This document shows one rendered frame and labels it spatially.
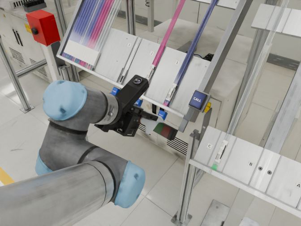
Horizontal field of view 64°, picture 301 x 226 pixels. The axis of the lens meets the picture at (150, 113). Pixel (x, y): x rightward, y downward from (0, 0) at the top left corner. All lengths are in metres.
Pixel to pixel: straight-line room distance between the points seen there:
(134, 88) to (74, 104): 0.21
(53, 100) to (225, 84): 0.85
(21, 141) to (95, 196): 1.57
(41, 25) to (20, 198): 1.28
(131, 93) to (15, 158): 1.31
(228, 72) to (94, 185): 1.00
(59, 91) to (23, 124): 1.58
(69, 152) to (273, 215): 1.25
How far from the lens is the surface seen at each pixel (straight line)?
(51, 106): 0.47
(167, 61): 0.87
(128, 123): 0.61
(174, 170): 1.54
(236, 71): 1.27
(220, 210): 1.43
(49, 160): 0.49
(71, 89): 0.45
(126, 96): 0.60
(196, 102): 0.75
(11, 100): 2.31
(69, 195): 0.32
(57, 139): 0.48
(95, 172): 0.37
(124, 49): 0.97
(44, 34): 1.51
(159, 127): 0.84
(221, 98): 1.09
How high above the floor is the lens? 1.25
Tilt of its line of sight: 41 degrees down
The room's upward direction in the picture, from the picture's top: straight up
